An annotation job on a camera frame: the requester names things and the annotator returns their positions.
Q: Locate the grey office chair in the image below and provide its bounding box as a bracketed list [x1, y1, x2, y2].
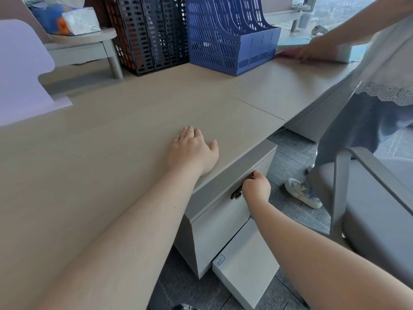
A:
[305, 147, 413, 289]

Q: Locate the tissue pack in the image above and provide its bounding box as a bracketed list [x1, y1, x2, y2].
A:
[28, 4, 101, 36]

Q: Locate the person's right forearm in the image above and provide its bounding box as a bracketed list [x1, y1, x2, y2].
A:
[249, 201, 413, 310]

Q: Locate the black plastic file rack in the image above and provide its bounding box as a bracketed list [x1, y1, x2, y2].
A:
[103, 0, 191, 77]

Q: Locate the blue plastic file rack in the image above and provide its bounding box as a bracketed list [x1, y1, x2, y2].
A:
[185, 0, 282, 76]

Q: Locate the person's left hand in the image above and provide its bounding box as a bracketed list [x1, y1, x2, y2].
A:
[167, 126, 219, 177]

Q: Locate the grey drawer cabinet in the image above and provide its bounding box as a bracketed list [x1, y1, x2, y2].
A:
[174, 139, 278, 280]

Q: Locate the light green paper sheet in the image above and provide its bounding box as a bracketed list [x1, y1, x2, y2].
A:
[277, 35, 367, 62]

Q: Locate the person's right hand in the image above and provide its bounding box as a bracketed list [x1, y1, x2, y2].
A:
[242, 171, 272, 209]

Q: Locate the person's left forearm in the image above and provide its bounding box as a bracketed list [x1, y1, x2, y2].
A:
[39, 167, 207, 310]

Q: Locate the small white box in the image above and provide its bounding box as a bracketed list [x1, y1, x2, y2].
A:
[334, 44, 354, 64]

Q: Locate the white flat box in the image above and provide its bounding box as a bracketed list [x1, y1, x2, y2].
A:
[212, 219, 280, 307]

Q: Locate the grey desk riser stand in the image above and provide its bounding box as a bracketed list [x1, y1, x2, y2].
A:
[43, 27, 125, 80]

